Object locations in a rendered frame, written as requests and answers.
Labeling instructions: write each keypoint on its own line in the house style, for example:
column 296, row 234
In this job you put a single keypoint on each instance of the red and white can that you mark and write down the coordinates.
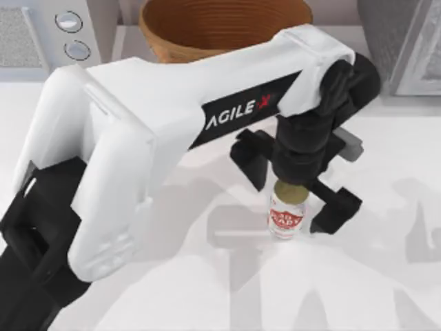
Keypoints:
column 286, row 215

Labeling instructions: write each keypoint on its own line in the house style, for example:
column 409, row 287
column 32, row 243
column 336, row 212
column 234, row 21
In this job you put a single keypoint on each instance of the brown woven basket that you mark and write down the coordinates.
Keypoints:
column 220, row 24

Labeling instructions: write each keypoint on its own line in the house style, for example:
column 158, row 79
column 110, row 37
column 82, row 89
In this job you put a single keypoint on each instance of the grey cabinet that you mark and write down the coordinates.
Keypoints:
column 410, row 41

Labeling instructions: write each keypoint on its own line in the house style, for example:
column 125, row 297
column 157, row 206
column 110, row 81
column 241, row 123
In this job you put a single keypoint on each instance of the round microwave knob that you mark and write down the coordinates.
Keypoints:
column 77, row 50
column 68, row 20

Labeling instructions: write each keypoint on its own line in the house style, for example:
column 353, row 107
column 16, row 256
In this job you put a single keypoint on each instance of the pale microwave oven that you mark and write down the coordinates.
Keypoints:
column 38, row 38

